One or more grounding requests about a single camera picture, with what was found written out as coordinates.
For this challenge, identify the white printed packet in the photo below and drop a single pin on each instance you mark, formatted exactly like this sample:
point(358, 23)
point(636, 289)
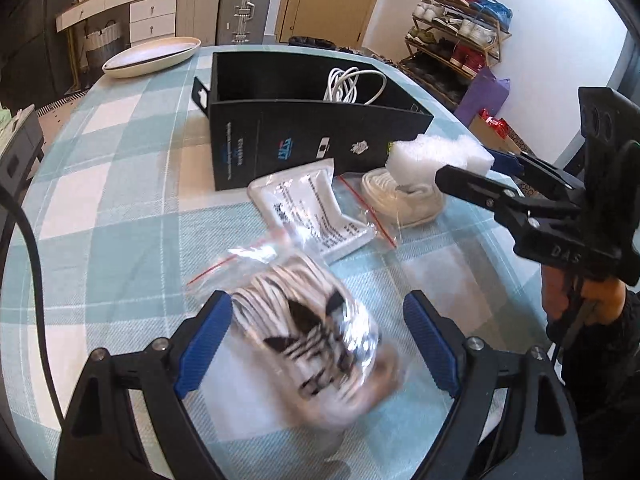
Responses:
point(310, 210)

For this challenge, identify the purple paper bag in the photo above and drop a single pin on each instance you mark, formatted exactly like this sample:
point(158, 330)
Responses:
point(482, 100)

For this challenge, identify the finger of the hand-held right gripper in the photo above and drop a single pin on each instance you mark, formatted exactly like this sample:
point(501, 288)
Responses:
point(540, 177)
point(475, 187)

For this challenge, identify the woven basket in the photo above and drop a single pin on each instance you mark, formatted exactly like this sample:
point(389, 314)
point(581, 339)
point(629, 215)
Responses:
point(100, 45)

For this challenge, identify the white foam block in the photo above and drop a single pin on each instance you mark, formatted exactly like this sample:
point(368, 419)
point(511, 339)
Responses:
point(435, 157)

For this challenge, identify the checkered tablecloth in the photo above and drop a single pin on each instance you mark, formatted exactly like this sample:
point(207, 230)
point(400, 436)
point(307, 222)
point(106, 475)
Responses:
point(125, 210)

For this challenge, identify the person's right forearm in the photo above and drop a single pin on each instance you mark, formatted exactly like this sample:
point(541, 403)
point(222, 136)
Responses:
point(610, 385)

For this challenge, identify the person's right hand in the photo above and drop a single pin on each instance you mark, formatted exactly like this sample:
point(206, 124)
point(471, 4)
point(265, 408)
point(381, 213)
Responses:
point(605, 300)

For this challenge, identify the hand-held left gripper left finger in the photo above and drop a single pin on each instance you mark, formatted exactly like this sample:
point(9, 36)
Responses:
point(205, 345)

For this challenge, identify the dark slippers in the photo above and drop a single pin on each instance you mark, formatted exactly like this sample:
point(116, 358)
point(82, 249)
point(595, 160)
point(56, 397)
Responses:
point(310, 42)

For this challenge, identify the cardboard box with red packets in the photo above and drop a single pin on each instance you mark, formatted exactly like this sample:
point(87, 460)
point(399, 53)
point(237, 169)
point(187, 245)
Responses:
point(495, 132)

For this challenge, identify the oval white tray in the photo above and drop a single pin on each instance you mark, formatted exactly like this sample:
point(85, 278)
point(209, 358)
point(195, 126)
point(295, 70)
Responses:
point(150, 55)

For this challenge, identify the clear bag of striped laces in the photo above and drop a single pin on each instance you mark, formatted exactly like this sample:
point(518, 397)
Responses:
point(300, 330)

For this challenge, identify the beige suitcase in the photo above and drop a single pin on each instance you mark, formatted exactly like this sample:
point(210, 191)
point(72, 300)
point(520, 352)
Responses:
point(200, 5)

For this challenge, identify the grey side table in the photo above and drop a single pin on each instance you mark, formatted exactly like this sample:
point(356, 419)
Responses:
point(20, 145)

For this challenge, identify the wooden shoe rack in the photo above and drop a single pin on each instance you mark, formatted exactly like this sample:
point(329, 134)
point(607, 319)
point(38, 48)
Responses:
point(492, 47)

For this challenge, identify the white dresser with drawers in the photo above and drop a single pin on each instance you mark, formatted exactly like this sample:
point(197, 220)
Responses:
point(130, 5)

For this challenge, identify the black cardboard box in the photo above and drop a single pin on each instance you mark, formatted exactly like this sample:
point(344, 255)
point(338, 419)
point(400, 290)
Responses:
point(280, 135)

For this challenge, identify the rows of assorted shoes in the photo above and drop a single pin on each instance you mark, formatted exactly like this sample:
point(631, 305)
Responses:
point(460, 25)

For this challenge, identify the clear bag of white laces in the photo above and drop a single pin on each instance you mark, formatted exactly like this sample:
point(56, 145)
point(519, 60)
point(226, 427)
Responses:
point(400, 200)

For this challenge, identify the silver suitcase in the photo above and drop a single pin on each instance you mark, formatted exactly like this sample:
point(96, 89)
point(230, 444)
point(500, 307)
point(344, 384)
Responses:
point(245, 5)

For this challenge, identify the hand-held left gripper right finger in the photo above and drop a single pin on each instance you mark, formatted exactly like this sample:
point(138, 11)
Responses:
point(430, 345)

